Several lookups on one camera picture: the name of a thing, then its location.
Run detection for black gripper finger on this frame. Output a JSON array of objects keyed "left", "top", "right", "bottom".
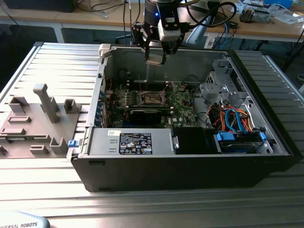
[
  {"left": 131, "top": 22, "right": 154, "bottom": 62},
  {"left": 161, "top": 32, "right": 185, "bottom": 66}
]

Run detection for CPU with silver top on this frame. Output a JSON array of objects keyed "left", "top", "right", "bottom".
[{"left": 146, "top": 54, "right": 164, "bottom": 65}]

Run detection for metal socket cover frame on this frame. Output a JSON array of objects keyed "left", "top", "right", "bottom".
[{"left": 161, "top": 82, "right": 177, "bottom": 102}]

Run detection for CPU socket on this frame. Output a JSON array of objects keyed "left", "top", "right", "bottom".
[{"left": 141, "top": 90, "right": 167, "bottom": 107}]

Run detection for CPU cooler with fins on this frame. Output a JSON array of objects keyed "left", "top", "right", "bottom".
[{"left": 239, "top": 6, "right": 257, "bottom": 23}]

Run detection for beige case latch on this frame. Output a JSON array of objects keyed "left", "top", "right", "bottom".
[{"left": 98, "top": 44, "right": 113, "bottom": 59}]

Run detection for green motherboard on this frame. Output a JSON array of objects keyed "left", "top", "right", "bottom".
[{"left": 108, "top": 80, "right": 200, "bottom": 129}]

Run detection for grey metal drive cage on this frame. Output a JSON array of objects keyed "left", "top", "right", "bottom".
[{"left": 199, "top": 59, "right": 254, "bottom": 106}]

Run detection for black graphics card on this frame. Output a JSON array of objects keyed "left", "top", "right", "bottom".
[{"left": 123, "top": 106, "right": 172, "bottom": 125}]

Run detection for wooden desk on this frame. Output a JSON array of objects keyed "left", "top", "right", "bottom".
[
  {"left": 204, "top": 0, "right": 304, "bottom": 44},
  {"left": 0, "top": 0, "right": 145, "bottom": 31}
]

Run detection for grey power supply unit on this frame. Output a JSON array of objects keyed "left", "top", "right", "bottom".
[{"left": 87, "top": 127, "right": 176, "bottom": 156}]

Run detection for hard disk in blue carrier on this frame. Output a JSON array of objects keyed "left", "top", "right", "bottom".
[{"left": 213, "top": 131, "right": 267, "bottom": 154}]

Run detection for grey metal device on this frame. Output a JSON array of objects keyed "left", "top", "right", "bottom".
[{"left": 254, "top": 9, "right": 271, "bottom": 24}]

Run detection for black PC case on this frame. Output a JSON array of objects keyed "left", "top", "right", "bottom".
[{"left": 70, "top": 44, "right": 303, "bottom": 193}]

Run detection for black box on desk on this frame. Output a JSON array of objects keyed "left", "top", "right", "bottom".
[{"left": 4, "top": 0, "right": 75, "bottom": 13}]

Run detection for blue box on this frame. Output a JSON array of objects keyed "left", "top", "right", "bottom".
[{"left": 263, "top": 0, "right": 295, "bottom": 9}]

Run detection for grey parts rack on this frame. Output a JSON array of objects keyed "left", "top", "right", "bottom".
[{"left": 0, "top": 83, "right": 83, "bottom": 159}]

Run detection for pale blue teach pendant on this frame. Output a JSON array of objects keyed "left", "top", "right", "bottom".
[{"left": 0, "top": 210, "right": 51, "bottom": 228}]

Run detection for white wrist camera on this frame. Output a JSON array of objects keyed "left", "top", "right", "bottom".
[{"left": 157, "top": 16, "right": 181, "bottom": 41}]

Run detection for blue flat wire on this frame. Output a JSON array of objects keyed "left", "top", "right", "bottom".
[{"left": 224, "top": 108, "right": 247, "bottom": 133}]

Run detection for orange and red wires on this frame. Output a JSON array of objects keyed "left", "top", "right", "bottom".
[{"left": 209, "top": 106, "right": 255, "bottom": 133}]

